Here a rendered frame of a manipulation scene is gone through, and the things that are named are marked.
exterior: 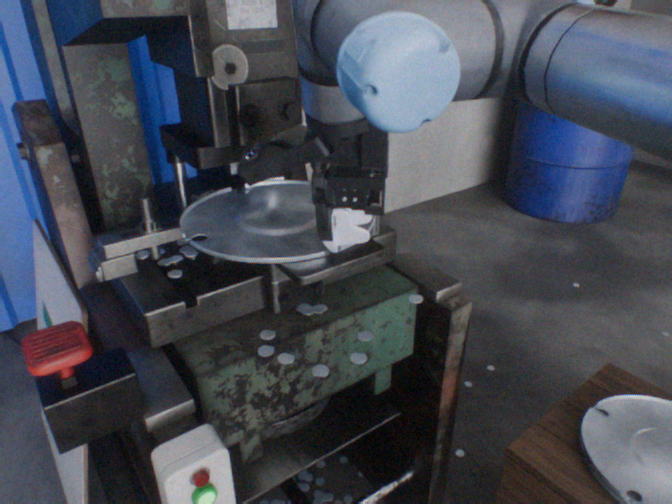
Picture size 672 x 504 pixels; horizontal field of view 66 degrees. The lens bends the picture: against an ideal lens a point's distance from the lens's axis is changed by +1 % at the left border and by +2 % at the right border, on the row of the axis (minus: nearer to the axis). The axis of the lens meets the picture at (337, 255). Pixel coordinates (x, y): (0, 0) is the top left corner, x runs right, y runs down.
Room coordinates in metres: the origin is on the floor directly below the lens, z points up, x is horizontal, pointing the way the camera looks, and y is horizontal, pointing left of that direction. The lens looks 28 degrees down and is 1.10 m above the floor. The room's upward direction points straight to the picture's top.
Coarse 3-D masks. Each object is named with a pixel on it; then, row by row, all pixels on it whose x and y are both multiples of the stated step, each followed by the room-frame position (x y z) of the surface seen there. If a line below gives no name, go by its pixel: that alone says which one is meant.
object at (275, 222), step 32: (224, 192) 0.81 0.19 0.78; (256, 192) 0.81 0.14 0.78; (288, 192) 0.81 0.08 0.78; (192, 224) 0.68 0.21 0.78; (224, 224) 0.68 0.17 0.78; (256, 224) 0.67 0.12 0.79; (288, 224) 0.67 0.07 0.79; (224, 256) 0.57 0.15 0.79; (256, 256) 0.58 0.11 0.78; (288, 256) 0.58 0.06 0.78; (320, 256) 0.58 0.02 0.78
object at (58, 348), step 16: (32, 336) 0.44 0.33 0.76; (48, 336) 0.44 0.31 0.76; (64, 336) 0.44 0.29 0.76; (80, 336) 0.44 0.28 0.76; (32, 352) 0.41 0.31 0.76; (48, 352) 0.41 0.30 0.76; (64, 352) 0.41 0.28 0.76; (80, 352) 0.41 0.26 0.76; (32, 368) 0.39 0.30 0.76; (48, 368) 0.40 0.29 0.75; (64, 368) 0.40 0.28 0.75
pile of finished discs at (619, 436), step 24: (600, 408) 0.73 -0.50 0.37; (624, 408) 0.73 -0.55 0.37; (648, 408) 0.73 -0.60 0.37; (600, 432) 0.67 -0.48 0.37; (624, 432) 0.67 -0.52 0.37; (648, 432) 0.66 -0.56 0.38; (600, 456) 0.61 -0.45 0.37; (624, 456) 0.62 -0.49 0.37; (648, 456) 0.61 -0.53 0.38; (600, 480) 0.58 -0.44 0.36; (624, 480) 0.57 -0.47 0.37; (648, 480) 0.57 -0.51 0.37
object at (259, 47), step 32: (224, 0) 0.72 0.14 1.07; (256, 0) 0.74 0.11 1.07; (288, 0) 0.77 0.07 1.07; (224, 32) 0.72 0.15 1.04; (256, 32) 0.74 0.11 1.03; (288, 32) 0.77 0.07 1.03; (224, 64) 0.70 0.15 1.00; (256, 64) 0.74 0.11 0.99; (288, 64) 0.77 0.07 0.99; (192, 96) 0.74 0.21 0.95; (224, 96) 0.71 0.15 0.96; (256, 96) 0.71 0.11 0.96; (288, 96) 0.73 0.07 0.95; (192, 128) 0.76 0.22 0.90; (224, 128) 0.71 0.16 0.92; (256, 128) 0.70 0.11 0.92; (288, 128) 0.73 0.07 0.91
